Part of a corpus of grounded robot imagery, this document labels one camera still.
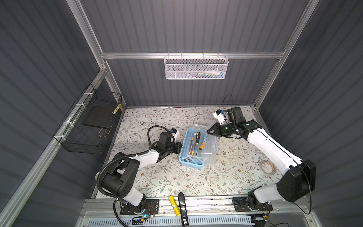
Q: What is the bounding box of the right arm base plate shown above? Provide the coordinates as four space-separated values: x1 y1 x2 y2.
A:
232 196 273 212

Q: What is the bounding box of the black pad in basket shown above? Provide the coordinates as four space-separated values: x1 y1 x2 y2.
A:
82 106 115 129

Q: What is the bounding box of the clear tape roll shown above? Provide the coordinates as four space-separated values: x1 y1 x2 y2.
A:
259 161 276 176

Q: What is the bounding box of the yellow marker on rail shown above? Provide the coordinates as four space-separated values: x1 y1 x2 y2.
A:
168 195 181 216

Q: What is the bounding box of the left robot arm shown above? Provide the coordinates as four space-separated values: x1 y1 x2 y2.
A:
95 125 182 213

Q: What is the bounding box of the orange handled screwdriver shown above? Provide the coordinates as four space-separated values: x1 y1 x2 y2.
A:
199 136 207 151

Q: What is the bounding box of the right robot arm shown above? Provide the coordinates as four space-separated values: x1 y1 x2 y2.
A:
207 107 316 211

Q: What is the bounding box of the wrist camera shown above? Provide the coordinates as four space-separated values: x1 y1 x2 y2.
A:
170 128 180 140
213 109 229 125

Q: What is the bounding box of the black handle tool on rail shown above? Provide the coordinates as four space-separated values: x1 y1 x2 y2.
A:
178 192 189 227

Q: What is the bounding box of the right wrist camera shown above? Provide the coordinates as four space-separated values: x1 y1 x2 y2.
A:
213 109 229 125

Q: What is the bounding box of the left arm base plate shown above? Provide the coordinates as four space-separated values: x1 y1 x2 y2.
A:
120 199 160 215

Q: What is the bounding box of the black yellow screwdriver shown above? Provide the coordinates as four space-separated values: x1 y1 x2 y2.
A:
193 132 201 156

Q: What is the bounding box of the black wire basket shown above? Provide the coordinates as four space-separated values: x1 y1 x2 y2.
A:
54 86 123 155

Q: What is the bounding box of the blue plastic tool box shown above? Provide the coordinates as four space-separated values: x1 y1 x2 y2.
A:
179 124 217 169

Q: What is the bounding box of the white wire mesh basket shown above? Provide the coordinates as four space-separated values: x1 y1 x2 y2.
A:
164 54 229 80

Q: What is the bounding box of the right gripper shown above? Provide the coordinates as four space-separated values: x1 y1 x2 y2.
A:
206 123 235 137

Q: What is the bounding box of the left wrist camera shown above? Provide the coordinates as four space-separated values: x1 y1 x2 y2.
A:
170 128 180 140

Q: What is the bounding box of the yellow tube in basket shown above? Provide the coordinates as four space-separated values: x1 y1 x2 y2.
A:
112 104 122 115

